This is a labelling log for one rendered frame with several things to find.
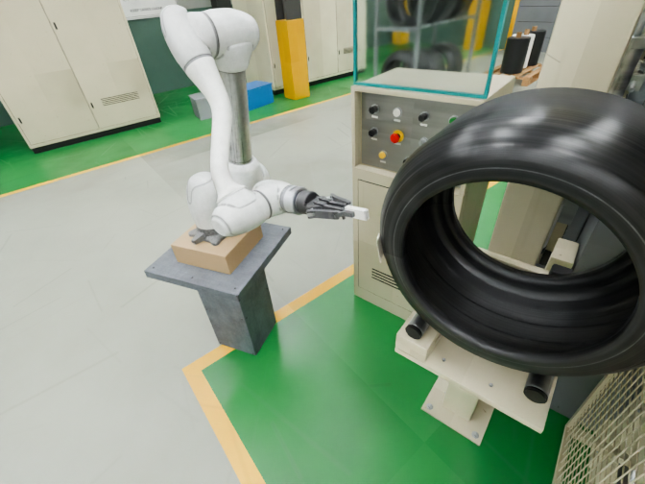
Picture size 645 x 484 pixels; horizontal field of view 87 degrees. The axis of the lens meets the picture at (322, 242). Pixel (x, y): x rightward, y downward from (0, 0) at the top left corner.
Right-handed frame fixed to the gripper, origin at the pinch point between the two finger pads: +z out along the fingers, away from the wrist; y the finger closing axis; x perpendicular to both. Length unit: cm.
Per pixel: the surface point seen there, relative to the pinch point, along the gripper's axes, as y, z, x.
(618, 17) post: 25, 46, -36
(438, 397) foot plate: 28, 12, 113
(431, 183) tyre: -11.6, 26.7, -17.3
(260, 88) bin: 343, -434, 24
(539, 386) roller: -11, 50, 26
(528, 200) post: 25.1, 36.5, 2.2
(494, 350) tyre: -11.9, 40.8, 19.2
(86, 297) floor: -47, -208, 84
